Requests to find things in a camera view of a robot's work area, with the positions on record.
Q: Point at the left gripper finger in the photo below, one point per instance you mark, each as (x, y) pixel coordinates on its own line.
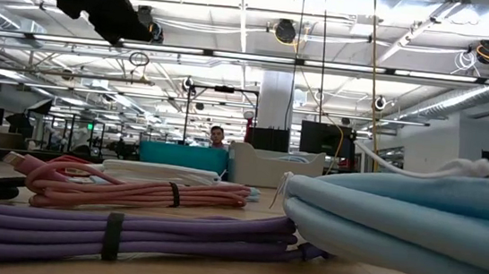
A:
(118, 21)

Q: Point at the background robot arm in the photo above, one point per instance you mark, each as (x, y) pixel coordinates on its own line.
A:
(122, 148)

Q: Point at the black tilted screen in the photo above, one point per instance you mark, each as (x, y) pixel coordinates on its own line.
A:
(41, 106)

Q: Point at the blue plastic bin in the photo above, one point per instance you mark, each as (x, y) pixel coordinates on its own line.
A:
(179, 155)

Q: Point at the person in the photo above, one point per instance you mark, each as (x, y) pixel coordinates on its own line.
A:
(216, 136)

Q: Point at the black equipment cabinet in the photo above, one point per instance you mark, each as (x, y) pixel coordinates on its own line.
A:
(269, 139)

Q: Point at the grey translucent plastic bin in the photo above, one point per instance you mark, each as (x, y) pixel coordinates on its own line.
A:
(268, 171)

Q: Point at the black monitor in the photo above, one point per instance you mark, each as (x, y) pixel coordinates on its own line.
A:
(325, 139)

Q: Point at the black camera stand frame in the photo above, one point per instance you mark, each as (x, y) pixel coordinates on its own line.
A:
(224, 88)

